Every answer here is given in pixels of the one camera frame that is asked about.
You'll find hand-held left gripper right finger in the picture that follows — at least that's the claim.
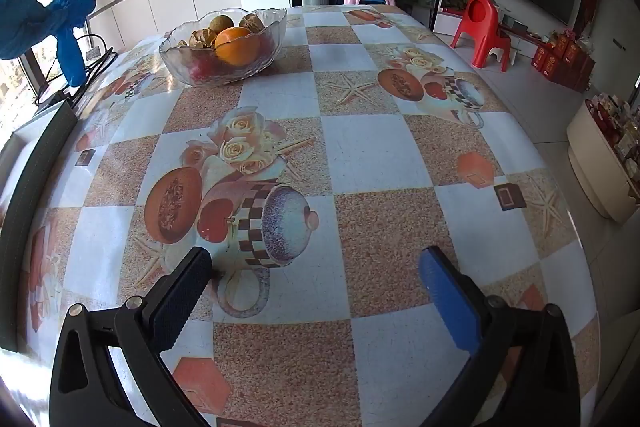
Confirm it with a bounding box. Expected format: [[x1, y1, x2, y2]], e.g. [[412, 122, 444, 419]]
[[419, 246, 581, 427]]

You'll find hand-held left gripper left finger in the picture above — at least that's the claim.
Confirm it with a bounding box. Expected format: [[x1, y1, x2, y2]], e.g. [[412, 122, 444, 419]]
[[49, 247, 213, 427]]

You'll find white tray green rim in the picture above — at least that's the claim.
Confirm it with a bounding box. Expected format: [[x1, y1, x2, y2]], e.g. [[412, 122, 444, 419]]
[[0, 99, 80, 355]]

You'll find glass fruit bowl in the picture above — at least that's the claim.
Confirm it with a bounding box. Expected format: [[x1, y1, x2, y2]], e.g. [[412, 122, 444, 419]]
[[159, 8, 288, 86]]

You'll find orange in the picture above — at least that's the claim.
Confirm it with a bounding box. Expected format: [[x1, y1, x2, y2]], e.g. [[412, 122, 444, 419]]
[[215, 27, 262, 66]]

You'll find white round cabinet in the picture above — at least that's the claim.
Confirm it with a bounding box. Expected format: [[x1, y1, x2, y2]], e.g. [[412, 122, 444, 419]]
[[566, 99, 640, 224]]

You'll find pile of packaged goods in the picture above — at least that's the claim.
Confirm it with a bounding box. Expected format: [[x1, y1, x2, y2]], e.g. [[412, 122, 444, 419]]
[[585, 91, 640, 198]]

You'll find stack of red gift boxes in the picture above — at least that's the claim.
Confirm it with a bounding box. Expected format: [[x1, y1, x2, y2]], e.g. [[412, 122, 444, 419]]
[[531, 30, 597, 94]]

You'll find red plastic child chair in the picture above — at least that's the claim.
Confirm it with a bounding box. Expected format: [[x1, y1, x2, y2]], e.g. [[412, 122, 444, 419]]
[[451, 0, 512, 72]]

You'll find white low cabinet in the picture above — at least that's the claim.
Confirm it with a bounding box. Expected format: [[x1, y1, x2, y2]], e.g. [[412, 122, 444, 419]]
[[433, 7, 471, 36]]

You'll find black power adapter with cable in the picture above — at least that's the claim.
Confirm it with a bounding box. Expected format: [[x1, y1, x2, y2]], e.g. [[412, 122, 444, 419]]
[[31, 34, 121, 108]]

